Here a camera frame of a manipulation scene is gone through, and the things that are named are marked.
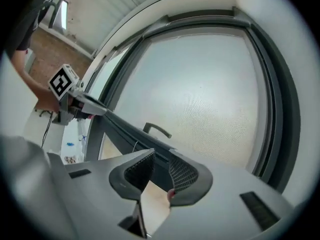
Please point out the clear spray bottle blue trigger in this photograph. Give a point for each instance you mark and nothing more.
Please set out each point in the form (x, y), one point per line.
(80, 134)

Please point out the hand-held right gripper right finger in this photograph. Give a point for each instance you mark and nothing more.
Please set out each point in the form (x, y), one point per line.
(197, 184)

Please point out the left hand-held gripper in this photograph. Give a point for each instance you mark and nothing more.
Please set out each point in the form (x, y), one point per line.
(62, 82)

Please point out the person's left hand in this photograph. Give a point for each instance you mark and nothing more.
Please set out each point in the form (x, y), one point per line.
(76, 106)

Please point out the grey mesh filter screen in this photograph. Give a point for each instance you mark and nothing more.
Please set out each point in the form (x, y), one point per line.
(200, 96)

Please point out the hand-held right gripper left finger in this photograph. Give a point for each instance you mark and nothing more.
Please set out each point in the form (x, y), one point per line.
(125, 179)

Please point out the person's left forearm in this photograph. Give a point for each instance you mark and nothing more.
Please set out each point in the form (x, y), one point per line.
(37, 89)

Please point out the black window frame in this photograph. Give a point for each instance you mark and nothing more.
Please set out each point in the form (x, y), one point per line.
(292, 114)

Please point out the long ceiling light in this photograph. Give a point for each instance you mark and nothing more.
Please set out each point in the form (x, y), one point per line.
(63, 15)

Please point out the person's right hand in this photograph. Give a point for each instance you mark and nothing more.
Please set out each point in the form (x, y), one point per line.
(156, 204)

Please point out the crumpled brown cloth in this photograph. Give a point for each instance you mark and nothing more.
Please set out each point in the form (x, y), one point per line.
(70, 159)

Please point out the white panel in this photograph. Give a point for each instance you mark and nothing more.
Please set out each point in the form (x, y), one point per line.
(72, 149)

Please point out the small blue item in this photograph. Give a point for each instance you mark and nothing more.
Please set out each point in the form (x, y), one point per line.
(70, 144)

